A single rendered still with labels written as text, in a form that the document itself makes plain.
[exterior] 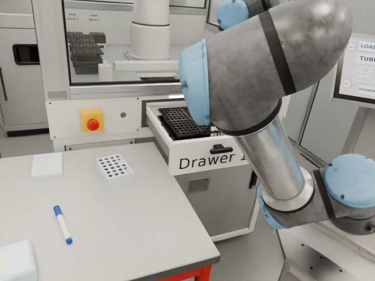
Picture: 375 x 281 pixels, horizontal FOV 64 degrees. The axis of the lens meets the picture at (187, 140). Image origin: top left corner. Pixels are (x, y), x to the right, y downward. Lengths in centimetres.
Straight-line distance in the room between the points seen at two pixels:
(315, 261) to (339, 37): 58
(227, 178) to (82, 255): 92
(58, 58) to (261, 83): 78
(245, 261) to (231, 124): 143
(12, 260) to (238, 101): 56
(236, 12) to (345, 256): 66
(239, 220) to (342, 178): 113
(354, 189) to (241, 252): 122
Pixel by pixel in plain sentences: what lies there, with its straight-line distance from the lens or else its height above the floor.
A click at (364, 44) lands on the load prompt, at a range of 154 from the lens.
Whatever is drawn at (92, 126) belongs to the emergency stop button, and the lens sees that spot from 107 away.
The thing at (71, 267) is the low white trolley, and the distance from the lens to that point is 76.
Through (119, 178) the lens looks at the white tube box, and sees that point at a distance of 94.
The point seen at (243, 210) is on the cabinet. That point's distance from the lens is 174.
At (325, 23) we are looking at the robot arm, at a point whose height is 131.
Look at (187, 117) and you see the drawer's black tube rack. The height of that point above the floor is 90.
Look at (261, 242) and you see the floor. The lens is 194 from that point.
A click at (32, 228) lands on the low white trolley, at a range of 87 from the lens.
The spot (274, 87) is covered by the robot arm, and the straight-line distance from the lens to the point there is 40.
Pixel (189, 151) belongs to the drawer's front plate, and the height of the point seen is 90.
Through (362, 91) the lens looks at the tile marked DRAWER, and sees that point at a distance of 145.
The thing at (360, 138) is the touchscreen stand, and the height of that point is 76.
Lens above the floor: 134
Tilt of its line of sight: 28 degrees down
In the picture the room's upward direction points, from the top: 6 degrees clockwise
